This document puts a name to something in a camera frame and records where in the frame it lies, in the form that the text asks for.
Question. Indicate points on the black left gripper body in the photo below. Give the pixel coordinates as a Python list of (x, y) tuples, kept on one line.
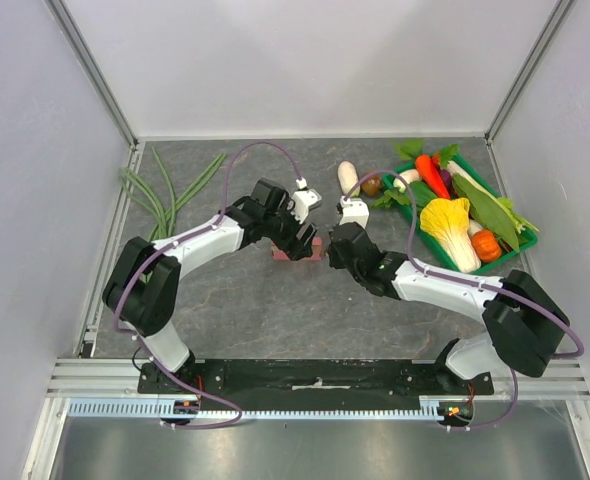
[(284, 233)]

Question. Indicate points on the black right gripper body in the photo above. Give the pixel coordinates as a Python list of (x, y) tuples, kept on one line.
[(341, 248)]

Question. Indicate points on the pink express box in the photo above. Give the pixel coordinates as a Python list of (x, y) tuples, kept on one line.
[(317, 252)]

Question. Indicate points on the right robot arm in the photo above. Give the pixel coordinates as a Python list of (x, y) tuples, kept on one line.
[(513, 309)]

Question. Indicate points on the brown mushroom toy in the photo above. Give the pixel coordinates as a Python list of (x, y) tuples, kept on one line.
[(372, 186)]

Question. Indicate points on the green plastic tray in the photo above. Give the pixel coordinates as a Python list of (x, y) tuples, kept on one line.
[(526, 237)]

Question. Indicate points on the white radish toy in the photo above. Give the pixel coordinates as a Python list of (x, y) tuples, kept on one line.
[(348, 179)]

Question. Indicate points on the green leafy vegetable toy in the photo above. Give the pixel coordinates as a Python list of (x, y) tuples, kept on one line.
[(395, 198)]

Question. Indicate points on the white turnip toy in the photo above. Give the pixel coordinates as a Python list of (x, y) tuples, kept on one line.
[(406, 178)]

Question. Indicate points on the yellow cabbage toy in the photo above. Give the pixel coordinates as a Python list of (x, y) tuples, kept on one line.
[(447, 221)]

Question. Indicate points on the orange carrot toy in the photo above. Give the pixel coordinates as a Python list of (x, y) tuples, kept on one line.
[(430, 175)]

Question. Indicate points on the green long beans bundle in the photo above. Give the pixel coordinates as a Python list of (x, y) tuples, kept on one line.
[(174, 188)]

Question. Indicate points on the orange pumpkin toy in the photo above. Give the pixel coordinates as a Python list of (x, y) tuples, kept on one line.
[(486, 246)]

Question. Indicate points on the green corn toy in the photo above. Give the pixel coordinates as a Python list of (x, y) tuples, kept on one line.
[(486, 210)]

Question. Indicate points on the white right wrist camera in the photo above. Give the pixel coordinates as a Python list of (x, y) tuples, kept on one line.
[(353, 210)]

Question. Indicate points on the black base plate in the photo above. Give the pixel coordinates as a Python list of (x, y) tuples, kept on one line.
[(230, 376)]

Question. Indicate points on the white cable duct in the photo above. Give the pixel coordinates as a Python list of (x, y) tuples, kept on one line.
[(428, 410)]

